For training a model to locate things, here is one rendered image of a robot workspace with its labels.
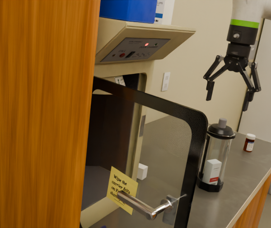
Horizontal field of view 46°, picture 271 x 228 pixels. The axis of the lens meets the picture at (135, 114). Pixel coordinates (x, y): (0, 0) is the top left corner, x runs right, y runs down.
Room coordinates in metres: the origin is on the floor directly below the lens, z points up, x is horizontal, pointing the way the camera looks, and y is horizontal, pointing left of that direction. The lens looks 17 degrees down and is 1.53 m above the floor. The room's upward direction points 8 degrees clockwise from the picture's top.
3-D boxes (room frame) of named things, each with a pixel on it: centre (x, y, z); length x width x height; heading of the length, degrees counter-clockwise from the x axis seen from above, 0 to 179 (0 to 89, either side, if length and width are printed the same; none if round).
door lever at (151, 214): (0.52, -0.04, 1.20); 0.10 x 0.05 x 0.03; 50
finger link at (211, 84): (1.15, -0.26, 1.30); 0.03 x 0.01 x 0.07; 145
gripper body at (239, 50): (1.11, -0.31, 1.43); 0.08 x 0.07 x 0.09; 55
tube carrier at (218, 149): (1.11, -0.31, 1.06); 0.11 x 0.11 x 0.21
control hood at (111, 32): (0.79, 0.00, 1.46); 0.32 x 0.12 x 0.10; 147
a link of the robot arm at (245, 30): (1.11, -0.31, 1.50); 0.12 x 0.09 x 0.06; 145
